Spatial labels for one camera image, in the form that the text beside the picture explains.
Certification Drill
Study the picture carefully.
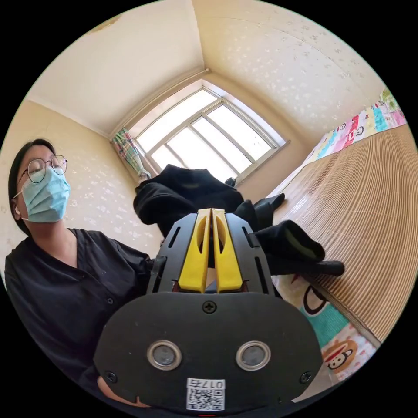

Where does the plaid curtain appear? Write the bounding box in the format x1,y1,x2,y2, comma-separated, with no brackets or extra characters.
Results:
111,127,152,180

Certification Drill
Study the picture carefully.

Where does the window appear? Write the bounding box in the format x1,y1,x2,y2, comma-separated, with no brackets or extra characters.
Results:
129,85,288,183

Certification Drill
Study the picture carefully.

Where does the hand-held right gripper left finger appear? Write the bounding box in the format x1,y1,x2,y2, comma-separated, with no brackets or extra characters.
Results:
178,209,212,293

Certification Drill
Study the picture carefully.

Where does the person's body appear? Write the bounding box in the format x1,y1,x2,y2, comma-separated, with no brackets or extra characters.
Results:
4,138,154,398

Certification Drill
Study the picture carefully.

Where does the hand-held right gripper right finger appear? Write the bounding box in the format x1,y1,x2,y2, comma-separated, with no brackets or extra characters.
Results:
211,209,243,293

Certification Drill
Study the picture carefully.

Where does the black long sleeve shirt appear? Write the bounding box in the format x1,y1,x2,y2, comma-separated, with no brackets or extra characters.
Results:
133,164,345,277

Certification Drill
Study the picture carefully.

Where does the person's right hand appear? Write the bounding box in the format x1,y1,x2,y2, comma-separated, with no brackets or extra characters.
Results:
96,375,152,409

